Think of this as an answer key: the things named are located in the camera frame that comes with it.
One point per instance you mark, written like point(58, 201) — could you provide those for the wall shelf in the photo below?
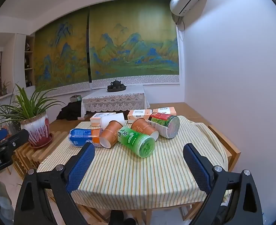
point(29, 61)

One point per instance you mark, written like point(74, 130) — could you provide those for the black round object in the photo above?
point(120, 218)

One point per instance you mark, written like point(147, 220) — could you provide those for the white box left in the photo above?
point(98, 117)

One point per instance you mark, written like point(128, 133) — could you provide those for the wooden slatted stand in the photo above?
point(34, 155)

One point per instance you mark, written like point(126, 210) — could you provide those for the green plant in red-white pot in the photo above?
point(34, 126)

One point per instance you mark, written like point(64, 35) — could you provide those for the wooden table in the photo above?
point(229, 145)

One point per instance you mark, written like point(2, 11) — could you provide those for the dark tea tray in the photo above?
point(116, 89)

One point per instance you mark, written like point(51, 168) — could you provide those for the orange and white tissue pack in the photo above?
point(164, 111)
point(139, 115)

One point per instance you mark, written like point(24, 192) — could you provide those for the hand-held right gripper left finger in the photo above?
point(80, 166)

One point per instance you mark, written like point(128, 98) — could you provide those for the red plant saucer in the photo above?
point(47, 141)

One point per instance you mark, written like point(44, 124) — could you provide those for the narrow landscape wall hanging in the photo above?
point(62, 51)

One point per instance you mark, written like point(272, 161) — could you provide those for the red green white cup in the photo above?
point(163, 119)

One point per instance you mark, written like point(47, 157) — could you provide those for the small green plant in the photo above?
point(4, 88)

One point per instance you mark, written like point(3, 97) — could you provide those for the green tea bottle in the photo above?
point(133, 140)

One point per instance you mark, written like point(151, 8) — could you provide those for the dark bag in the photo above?
point(68, 111)

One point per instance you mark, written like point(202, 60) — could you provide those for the wide landscape wall hanging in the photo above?
point(133, 44)

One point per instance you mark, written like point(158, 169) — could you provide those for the orange paper cup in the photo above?
point(111, 133)
point(142, 126)

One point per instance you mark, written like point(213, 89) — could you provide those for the dark teapot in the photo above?
point(115, 84)

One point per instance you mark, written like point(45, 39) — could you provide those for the lace-covered low table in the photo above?
point(114, 100)

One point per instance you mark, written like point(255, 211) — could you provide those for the striped tablecloth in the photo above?
point(133, 178)

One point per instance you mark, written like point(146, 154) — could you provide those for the blue packet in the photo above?
point(81, 136)

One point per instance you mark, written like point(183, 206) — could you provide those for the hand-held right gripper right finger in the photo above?
point(198, 168)

